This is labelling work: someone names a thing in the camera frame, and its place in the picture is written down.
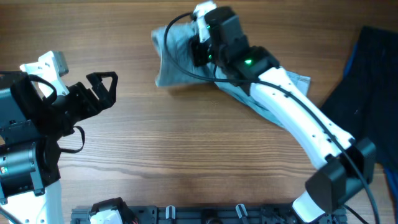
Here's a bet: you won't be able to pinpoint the blue garment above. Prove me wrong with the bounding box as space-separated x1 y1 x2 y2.
343 42 397 223

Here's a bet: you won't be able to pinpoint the left white rail clip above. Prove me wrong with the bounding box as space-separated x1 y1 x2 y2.
165 205 176 220

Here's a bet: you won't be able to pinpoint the white rail clip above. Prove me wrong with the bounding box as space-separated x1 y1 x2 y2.
165 205 176 220
236 203 249 224

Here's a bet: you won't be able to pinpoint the light blue denim shorts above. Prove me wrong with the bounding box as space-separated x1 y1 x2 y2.
150 22 311 128

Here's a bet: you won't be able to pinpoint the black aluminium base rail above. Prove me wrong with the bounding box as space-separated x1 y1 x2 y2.
70 203 348 224

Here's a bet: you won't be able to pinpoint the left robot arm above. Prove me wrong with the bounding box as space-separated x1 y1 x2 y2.
1 71 118 223

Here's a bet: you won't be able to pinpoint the black garment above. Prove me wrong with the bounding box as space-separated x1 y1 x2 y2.
321 26 397 171

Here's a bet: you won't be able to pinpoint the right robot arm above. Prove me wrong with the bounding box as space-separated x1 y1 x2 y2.
192 1 376 223

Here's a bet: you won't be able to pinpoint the right white rail clip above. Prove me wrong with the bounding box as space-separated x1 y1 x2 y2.
236 203 249 224

